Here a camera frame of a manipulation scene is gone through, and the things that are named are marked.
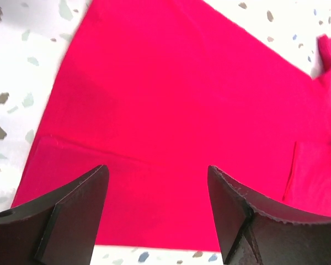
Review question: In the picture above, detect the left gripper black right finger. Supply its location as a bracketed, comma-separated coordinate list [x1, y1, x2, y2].
[207, 166, 331, 264]

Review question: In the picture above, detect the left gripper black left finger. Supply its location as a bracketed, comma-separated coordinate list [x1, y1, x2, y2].
[0, 166, 109, 265]

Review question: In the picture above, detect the red t shirt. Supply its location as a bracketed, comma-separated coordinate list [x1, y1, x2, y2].
[13, 1, 331, 251]

